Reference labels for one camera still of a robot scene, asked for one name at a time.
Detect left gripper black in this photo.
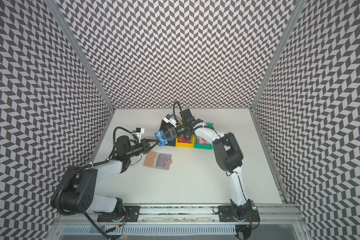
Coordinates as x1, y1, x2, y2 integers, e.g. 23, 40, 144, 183
126, 138, 160, 158

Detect tan leather card holder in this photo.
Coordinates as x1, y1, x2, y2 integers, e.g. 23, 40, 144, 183
144, 151, 172, 170

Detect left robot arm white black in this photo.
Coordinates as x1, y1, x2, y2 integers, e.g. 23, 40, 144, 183
50, 127, 159, 216

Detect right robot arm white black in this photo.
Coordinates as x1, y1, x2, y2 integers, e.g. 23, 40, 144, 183
155, 101, 259, 222

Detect red card in yellow bin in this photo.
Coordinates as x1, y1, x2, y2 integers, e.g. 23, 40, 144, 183
178, 136, 193, 144

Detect red circle card green bin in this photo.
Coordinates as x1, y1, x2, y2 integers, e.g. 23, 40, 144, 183
196, 136, 210, 145

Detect black plastic bin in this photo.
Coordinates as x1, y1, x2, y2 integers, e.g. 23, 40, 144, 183
159, 120, 176, 147

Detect yellow plastic bin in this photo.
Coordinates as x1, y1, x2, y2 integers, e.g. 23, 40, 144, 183
176, 136, 195, 149

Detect green plastic bin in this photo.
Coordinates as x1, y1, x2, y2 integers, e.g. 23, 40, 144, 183
194, 134, 213, 150

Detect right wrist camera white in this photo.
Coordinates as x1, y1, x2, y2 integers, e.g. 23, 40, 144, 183
163, 114, 180, 127

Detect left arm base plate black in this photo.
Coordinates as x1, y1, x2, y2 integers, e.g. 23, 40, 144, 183
97, 205, 141, 223

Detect aluminium mounting rail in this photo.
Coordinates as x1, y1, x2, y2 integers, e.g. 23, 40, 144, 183
52, 203, 307, 226

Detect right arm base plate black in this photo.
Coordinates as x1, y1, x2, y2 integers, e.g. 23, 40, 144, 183
218, 206, 261, 223

